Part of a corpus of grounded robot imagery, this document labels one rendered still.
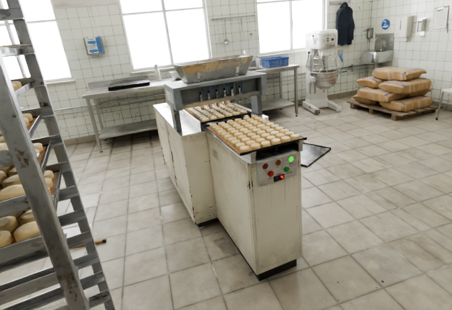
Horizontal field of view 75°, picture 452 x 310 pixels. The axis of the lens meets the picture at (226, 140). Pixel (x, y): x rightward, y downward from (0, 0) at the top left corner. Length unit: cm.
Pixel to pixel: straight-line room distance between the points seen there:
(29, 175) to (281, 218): 146
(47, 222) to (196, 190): 175
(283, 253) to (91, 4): 452
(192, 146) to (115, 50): 337
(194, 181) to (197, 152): 24
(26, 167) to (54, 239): 15
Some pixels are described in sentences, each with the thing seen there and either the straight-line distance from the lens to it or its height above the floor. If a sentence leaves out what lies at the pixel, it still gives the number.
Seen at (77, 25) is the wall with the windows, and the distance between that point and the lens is 534.
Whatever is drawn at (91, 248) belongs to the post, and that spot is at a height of 81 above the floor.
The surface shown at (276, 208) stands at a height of 51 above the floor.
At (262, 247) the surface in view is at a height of 27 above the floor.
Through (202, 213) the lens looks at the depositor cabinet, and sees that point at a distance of 242.
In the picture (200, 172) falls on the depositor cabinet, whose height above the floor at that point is 52.
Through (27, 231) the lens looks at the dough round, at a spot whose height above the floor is 115.
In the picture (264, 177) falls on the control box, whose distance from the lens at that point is 160.
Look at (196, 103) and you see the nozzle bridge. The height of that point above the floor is 105.
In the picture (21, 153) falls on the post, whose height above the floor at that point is 133.
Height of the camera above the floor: 148
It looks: 20 degrees down
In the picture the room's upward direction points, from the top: 6 degrees counter-clockwise
